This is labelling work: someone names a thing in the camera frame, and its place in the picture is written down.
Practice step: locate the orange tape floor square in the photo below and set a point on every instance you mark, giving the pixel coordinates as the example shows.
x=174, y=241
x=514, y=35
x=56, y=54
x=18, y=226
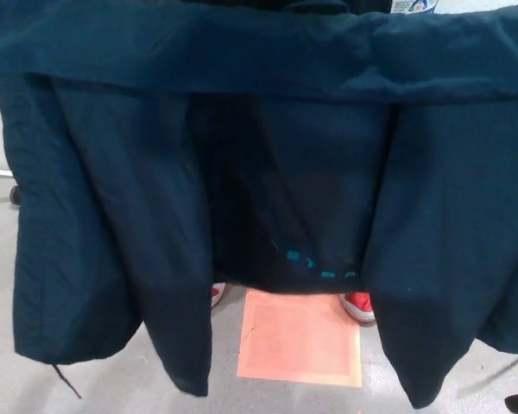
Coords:
x=298, y=340

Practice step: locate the person's black sweater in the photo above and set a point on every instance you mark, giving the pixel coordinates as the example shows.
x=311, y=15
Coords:
x=367, y=4

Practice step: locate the person's red white right sneaker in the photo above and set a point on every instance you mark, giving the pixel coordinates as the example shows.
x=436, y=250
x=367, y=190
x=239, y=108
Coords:
x=217, y=295

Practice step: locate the person's red white sneaker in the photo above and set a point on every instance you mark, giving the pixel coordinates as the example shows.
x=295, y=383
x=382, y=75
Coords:
x=358, y=304
x=217, y=295

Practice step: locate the black chair caster wheel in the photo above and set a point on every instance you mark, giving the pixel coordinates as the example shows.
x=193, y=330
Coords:
x=15, y=194

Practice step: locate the person's red white left sneaker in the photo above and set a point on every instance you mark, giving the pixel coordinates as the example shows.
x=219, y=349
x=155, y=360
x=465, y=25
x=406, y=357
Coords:
x=358, y=304

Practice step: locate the dark teal coat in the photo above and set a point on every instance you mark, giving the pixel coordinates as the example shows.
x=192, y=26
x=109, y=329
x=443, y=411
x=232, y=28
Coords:
x=112, y=172

